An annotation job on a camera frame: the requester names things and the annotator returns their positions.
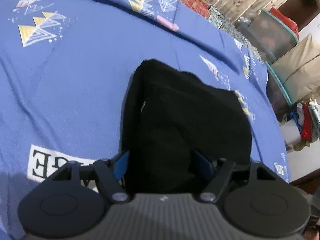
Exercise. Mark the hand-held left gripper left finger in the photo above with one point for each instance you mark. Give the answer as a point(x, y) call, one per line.
point(122, 166)

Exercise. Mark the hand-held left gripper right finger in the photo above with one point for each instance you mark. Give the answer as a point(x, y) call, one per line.
point(203, 163)

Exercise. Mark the black pants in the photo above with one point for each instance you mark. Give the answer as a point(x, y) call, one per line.
point(175, 117)

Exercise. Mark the blue printed bedsheet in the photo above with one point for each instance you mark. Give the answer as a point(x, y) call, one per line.
point(75, 92)

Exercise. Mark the pile of colourful clothes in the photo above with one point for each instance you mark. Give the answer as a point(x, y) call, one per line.
point(308, 122)

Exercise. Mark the beige cushion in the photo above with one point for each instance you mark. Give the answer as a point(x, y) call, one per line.
point(300, 72)

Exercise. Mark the clear storage bin teal rim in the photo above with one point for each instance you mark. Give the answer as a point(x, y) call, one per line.
point(270, 37)

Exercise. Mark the red bag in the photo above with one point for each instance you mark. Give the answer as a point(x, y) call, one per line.
point(287, 21)

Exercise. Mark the brown wooden cabinet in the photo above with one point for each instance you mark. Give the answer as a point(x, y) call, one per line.
point(305, 2)

